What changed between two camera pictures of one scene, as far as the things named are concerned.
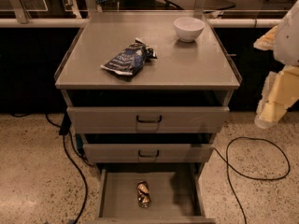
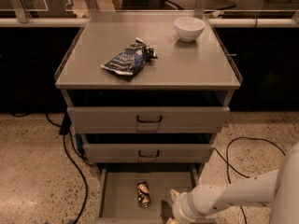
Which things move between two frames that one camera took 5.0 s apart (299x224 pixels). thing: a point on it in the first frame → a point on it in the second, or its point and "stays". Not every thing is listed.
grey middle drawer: x=149 y=153 stays
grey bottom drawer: x=161 y=194 stays
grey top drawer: x=145 y=120 stays
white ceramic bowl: x=189 y=29 stays
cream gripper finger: x=269 y=114 → x=172 y=221
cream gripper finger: x=267 y=41 → x=174 y=194
